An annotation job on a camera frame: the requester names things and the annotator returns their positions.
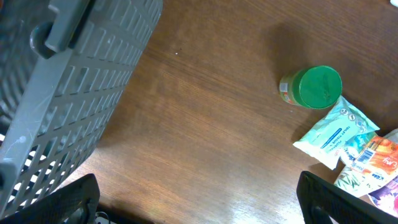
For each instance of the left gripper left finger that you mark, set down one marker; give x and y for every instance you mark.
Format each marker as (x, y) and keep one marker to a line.
(75, 203)

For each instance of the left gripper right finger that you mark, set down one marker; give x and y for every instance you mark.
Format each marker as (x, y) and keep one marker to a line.
(322, 202)

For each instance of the red purple tissue pack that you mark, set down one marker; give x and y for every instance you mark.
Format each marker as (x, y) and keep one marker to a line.
(385, 198)

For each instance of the white tube with cork cap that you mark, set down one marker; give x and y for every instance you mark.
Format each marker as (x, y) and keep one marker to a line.
(350, 180)

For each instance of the teal wipes packet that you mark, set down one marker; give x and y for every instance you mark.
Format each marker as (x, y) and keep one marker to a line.
(326, 139)

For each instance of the orange snack packet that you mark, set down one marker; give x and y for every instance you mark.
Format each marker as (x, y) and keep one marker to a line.
(377, 163)

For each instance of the green bottle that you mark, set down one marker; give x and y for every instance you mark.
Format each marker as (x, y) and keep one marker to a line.
(316, 87)

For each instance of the grey plastic mesh basket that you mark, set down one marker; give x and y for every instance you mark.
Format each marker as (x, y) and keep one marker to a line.
(64, 67)

